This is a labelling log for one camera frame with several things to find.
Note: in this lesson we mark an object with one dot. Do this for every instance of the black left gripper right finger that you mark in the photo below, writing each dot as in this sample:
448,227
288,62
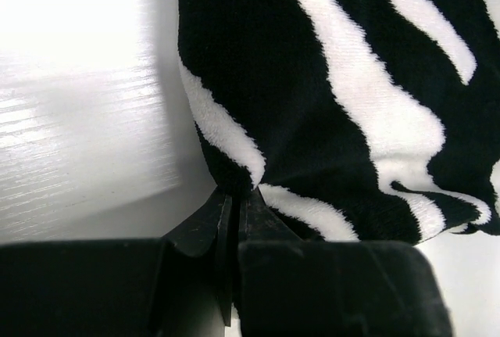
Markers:
292,287

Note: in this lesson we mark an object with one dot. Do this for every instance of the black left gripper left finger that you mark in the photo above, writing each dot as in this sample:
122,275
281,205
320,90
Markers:
175,285

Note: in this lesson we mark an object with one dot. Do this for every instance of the zebra print plush cloth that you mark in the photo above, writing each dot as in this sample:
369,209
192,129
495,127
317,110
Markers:
355,119

